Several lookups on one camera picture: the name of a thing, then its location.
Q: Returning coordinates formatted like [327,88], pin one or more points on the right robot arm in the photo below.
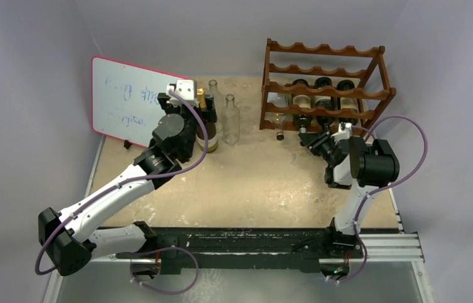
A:
[360,168]

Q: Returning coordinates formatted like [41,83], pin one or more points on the brown wooden wine rack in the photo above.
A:
[374,83]

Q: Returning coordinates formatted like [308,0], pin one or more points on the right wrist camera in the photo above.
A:
[345,129]

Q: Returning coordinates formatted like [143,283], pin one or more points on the red framed whiteboard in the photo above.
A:
[125,106]

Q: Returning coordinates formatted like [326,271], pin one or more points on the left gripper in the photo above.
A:
[205,116]

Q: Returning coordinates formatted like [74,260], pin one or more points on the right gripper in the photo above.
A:
[315,139]

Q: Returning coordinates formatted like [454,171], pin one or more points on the clear slim glass bottle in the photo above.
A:
[218,99]

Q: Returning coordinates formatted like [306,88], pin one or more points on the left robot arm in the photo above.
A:
[72,237]

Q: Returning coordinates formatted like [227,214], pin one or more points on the dark gold-capped wine bottle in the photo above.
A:
[208,140]

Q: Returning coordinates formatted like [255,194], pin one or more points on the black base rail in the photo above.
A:
[305,249]

